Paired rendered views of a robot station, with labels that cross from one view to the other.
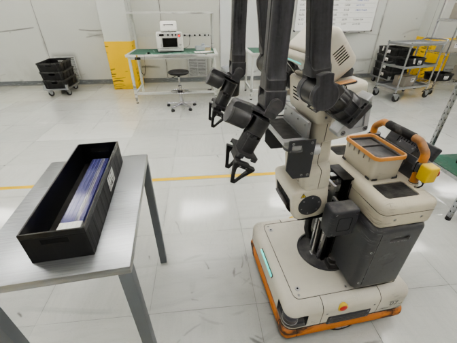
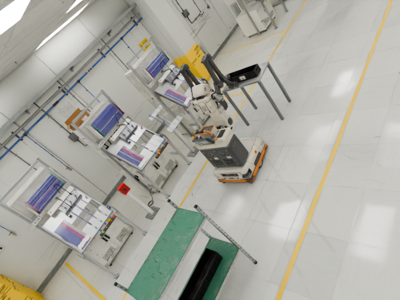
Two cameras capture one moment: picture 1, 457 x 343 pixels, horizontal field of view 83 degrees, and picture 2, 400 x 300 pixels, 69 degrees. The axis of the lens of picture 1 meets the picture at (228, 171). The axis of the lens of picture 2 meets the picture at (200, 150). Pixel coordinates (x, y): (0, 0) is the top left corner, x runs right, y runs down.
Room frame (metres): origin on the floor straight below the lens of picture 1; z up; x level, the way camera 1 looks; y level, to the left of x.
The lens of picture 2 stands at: (4.03, -2.22, 2.66)
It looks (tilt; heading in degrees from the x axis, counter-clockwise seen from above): 29 degrees down; 156
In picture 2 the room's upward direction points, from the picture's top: 42 degrees counter-clockwise
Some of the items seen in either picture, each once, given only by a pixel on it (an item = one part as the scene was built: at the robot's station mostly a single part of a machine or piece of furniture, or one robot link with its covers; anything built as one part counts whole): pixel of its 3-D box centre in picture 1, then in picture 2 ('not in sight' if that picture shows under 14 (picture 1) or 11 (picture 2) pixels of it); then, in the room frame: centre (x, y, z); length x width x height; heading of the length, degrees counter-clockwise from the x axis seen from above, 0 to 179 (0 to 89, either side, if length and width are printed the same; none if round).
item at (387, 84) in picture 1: (408, 69); not in sight; (4.99, -3.29, 0.50); 0.90 x 0.54 x 1.00; 110
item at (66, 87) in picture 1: (59, 77); not in sight; (5.27, 3.30, 0.30); 0.64 x 0.46 x 0.60; 9
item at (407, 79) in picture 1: (404, 79); not in sight; (4.99, -3.28, 0.30); 0.30 x 0.23 x 0.18; 114
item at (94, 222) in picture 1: (84, 188); (241, 75); (0.79, 0.54, 0.86); 0.57 x 0.17 x 0.11; 11
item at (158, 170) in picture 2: not in sight; (150, 167); (-0.89, -1.08, 0.31); 0.70 x 0.65 x 0.62; 96
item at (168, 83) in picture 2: not in sight; (184, 99); (-0.86, 0.40, 0.65); 1.01 x 0.73 x 1.29; 6
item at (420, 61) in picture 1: (409, 61); not in sight; (4.98, -3.26, 0.63); 0.40 x 0.30 x 0.14; 110
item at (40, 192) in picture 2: not in sight; (70, 215); (-0.77, -2.52, 0.95); 1.35 x 0.82 x 1.90; 6
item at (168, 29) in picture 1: (169, 36); not in sight; (4.97, 1.01, 1.03); 0.44 x 0.37 x 0.46; 102
